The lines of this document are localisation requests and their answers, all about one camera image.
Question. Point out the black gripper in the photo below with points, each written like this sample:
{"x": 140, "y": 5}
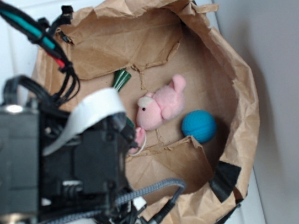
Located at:
{"x": 88, "y": 173}

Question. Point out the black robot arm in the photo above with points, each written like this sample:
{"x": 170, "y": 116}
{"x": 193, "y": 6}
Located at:
{"x": 28, "y": 134}

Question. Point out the pink plush toy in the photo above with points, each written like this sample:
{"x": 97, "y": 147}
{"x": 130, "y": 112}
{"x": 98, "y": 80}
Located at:
{"x": 154, "y": 109}

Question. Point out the orange plastic toy carrot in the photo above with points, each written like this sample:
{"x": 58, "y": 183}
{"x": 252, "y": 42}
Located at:
{"x": 121, "y": 77}

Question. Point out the blue rubber ball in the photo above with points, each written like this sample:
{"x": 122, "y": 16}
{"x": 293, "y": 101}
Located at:
{"x": 199, "y": 124}

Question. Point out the brown paper bag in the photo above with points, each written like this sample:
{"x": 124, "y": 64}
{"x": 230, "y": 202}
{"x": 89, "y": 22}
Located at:
{"x": 154, "y": 40}

